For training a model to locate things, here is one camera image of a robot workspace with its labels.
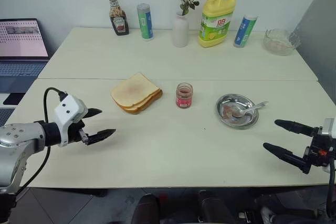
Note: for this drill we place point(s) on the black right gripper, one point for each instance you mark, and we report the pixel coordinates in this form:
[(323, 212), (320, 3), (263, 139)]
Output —
[(319, 150)]

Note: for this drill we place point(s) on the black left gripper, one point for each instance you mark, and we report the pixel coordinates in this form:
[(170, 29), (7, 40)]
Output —
[(77, 133)]

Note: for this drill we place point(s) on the toast bread slice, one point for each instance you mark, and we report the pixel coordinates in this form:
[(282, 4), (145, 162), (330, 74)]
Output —
[(134, 90), (147, 105)]

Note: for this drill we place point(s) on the metal spoon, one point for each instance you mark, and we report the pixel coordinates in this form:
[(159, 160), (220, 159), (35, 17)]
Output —
[(253, 107)]

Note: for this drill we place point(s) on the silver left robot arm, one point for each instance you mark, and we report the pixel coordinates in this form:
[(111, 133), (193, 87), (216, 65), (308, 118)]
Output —
[(15, 134)]

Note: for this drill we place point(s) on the stacked bread slices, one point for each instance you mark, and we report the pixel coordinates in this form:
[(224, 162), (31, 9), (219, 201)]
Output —
[(148, 100)]

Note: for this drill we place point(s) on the small red jam jar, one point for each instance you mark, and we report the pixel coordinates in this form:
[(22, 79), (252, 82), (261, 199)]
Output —
[(183, 98)]

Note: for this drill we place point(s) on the black table crossbar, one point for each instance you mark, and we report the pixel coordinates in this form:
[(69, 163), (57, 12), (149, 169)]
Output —
[(89, 192)]

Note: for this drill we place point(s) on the round metal plate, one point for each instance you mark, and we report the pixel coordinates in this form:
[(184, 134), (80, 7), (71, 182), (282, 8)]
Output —
[(228, 100)]

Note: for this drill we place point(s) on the black flat phone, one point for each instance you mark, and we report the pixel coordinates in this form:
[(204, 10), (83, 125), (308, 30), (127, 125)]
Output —
[(13, 98)]

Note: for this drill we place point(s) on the grey keyboard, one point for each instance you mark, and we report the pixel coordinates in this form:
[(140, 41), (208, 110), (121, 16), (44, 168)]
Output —
[(5, 117)]

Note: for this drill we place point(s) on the dark rounded shape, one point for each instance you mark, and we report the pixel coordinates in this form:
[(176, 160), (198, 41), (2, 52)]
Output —
[(145, 208)]

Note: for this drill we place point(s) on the clear glass bowl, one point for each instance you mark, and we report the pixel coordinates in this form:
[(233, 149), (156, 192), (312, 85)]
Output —
[(279, 43)]

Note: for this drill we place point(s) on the ketchup bottle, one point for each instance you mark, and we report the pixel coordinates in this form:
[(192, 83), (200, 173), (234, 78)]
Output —
[(118, 22)]

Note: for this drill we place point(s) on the green blue cylindrical can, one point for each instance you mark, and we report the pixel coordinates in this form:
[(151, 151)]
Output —
[(145, 24)]

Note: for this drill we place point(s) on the grey open laptop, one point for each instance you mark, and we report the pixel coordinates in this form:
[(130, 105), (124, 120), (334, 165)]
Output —
[(21, 40)]

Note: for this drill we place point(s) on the blue white cylindrical can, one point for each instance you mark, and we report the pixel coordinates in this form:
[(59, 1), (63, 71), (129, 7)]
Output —
[(244, 32)]

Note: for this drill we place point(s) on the grey partition panel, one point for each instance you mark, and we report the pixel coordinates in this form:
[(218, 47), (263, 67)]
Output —
[(320, 24)]

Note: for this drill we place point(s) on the white ceramic vase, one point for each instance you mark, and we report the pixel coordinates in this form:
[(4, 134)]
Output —
[(180, 32)]

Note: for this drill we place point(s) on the yellow detergent pump bottle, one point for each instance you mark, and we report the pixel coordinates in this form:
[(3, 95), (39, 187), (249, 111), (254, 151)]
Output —
[(215, 24)]

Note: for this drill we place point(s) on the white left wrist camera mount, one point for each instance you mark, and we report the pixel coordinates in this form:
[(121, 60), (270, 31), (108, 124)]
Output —
[(68, 108)]

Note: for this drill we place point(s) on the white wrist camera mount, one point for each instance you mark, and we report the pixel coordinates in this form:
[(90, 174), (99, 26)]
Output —
[(329, 128), (68, 108)]

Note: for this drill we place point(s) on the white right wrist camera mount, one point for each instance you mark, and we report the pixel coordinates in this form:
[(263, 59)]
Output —
[(329, 128)]

